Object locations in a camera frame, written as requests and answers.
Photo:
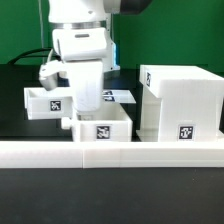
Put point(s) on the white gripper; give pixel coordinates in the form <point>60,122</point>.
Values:
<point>86,84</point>

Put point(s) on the white drawer tray front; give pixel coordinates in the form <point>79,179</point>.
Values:
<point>110,123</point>

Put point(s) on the white drawer tray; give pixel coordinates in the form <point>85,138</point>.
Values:
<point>42,104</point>
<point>110,123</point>

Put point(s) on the white drawer cabinet box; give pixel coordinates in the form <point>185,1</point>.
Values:
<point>180,103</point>

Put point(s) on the white drawer tray rear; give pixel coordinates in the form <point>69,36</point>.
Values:
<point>42,104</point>

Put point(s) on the white tag sheet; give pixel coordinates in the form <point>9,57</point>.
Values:
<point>119,96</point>

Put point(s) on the white L-shaped border fence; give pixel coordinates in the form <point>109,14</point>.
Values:
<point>37,154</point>

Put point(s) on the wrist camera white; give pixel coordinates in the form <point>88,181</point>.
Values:
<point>50,72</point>

